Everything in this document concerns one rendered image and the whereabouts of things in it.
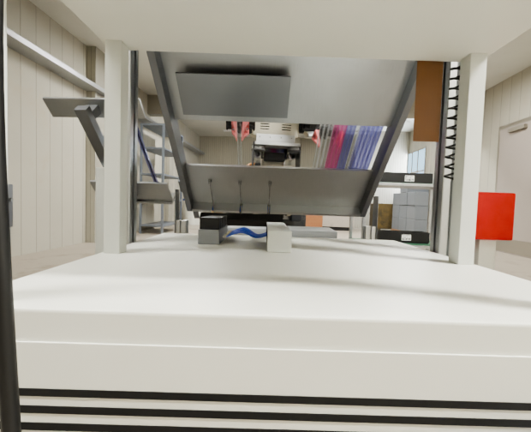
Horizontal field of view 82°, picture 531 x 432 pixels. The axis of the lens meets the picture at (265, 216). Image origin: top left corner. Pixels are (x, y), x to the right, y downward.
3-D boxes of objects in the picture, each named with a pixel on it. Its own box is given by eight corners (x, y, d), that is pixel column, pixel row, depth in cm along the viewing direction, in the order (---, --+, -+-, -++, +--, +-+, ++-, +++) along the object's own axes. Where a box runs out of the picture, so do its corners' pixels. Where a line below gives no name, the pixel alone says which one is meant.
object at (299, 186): (193, 204, 121) (194, 198, 123) (359, 210, 121) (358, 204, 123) (184, 167, 106) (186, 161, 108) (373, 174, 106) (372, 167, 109)
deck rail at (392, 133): (360, 217, 120) (357, 205, 124) (365, 217, 120) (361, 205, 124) (445, 4, 66) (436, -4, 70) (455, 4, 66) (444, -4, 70)
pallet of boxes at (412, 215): (456, 243, 633) (460, 178, 626) (413, 241, 638) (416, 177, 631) (426, 236, 764) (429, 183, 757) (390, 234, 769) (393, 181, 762)
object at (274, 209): (192, 211, 120) (195, 198, 124) (360, 217, 120) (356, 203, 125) (192, 209, 119) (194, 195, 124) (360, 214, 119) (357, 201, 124)
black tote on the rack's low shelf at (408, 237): (372, 242, 311) (373, 231, 310) (367, 239, 328) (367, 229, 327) (429, 243, 311) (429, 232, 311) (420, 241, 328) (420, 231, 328)
